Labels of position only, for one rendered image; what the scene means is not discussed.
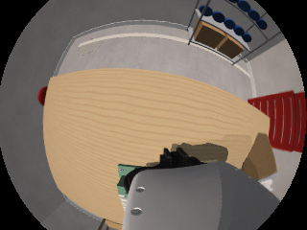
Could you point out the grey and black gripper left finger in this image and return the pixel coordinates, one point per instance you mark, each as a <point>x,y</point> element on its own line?
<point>163,164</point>

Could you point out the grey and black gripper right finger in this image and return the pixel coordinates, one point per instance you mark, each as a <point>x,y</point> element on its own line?
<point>185,160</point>

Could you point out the green slide mechanism with black handwheel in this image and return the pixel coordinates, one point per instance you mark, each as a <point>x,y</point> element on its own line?
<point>124,170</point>

